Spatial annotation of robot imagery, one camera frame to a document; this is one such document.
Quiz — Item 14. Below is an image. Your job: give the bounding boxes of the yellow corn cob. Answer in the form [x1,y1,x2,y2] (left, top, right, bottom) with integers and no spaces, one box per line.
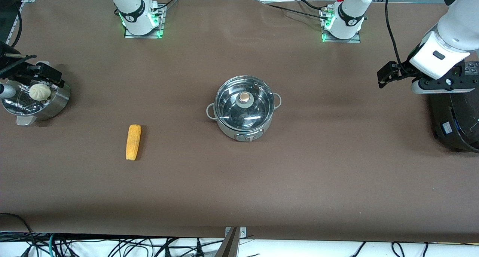
[126,124,142,161]

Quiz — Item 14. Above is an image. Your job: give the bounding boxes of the black rice cooker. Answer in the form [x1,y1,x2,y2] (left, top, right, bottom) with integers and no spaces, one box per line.
[428,61,479,153]

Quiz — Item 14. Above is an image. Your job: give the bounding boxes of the black floor cable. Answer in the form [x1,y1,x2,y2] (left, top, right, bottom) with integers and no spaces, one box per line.
[0,212,35,257]

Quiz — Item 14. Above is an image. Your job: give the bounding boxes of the silver steamer pot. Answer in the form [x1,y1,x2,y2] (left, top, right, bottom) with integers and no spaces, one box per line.
[1,61,71,126]

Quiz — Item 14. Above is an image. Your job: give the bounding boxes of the aluminium frame profile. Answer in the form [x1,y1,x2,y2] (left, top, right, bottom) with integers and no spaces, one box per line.
[7,0,38,35]

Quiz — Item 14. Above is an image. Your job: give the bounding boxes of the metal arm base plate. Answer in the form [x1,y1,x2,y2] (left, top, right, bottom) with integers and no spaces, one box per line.
[124,4,165,39]
[321,6,362,43]

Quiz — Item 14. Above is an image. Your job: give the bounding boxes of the white steamed bun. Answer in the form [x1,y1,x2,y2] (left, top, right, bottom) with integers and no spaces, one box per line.
[29,83,51,101]

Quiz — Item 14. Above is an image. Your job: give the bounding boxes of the black base power cable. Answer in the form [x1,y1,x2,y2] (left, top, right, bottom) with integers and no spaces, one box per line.
[144,0,182,13]
[262,0,332,20]

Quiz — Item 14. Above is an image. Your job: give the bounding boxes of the brown table mat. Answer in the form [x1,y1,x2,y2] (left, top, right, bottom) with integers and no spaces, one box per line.
[0,0,479,243]

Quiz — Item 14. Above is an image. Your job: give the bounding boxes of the silver electric cooking pot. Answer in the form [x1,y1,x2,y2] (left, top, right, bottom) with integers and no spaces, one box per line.
[206,76,282,142]

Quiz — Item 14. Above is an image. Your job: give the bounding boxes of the metal clamp bracket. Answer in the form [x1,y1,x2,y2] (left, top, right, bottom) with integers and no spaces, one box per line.
[225,226,247,239]

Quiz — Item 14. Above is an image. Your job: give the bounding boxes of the glass pot lid with knob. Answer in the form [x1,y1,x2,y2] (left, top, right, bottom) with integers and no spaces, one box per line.
[215,76,275,131]

